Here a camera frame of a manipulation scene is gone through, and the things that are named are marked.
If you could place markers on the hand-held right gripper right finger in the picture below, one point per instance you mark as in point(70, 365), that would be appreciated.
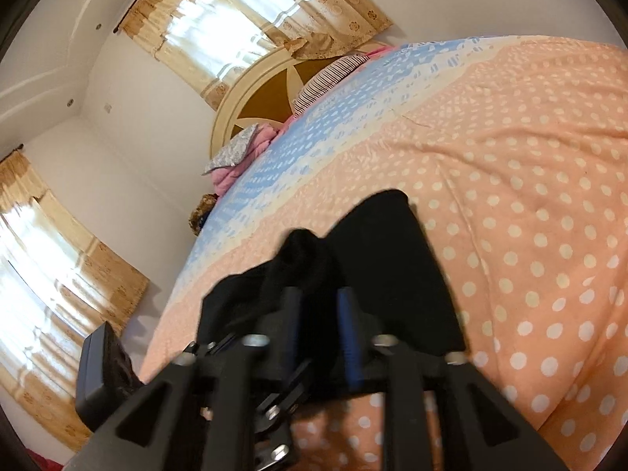
point(351, 338)

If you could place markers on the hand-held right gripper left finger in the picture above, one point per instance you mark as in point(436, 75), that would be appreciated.
point(292, 328)

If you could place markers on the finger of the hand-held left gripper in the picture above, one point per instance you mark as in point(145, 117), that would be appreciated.
point(277, 427)

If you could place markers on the black pants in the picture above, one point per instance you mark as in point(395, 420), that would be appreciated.
point(382, 265)

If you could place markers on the red cloth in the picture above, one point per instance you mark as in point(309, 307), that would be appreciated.
point(41, 462)

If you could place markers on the golden patterned curtain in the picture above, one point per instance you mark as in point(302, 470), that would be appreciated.
point(49, 279)
point(235, 34)

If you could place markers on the brown plush toy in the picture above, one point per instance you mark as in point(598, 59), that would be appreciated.
point(203, 213)

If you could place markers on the grey patterned pillow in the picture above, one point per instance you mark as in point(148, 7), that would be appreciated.
point(235, 149)

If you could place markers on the polka dot bedspread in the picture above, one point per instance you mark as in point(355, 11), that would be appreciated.
point(515, 181)

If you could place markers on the cream wooden headboard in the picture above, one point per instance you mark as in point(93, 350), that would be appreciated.
point(265, 103)

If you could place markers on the striped pillow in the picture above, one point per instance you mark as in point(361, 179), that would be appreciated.
point(324, 83)

